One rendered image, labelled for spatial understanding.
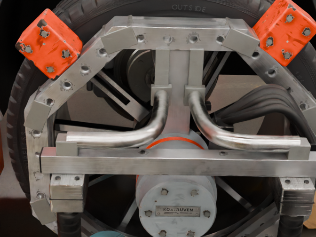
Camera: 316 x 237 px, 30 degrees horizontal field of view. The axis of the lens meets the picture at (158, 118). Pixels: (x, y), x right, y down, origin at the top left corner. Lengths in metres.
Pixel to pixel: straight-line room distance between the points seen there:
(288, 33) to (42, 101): 0.44
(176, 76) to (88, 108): 2.31
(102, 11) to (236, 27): 0.24
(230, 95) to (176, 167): 2.67
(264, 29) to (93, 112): 2.31
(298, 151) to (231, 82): 2.85
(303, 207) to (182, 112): 0.29
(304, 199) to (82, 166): 0.33
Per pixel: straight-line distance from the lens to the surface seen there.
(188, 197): 0.96
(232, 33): 1.00
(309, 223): 2.46
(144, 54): 1.47
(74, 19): 1.08
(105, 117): 3.21
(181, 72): 1.02
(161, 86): 1.01
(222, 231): 1.30
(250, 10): 1.08
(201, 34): 1.00
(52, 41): 1.01
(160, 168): 0.88
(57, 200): 0.88
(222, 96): 3.51
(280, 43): 1.02
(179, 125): 1.06
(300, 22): 1.02
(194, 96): 1.00
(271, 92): 0.96
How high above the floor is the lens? 1.42
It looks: 26 degrees down
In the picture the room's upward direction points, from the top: 2 degrees clockwise
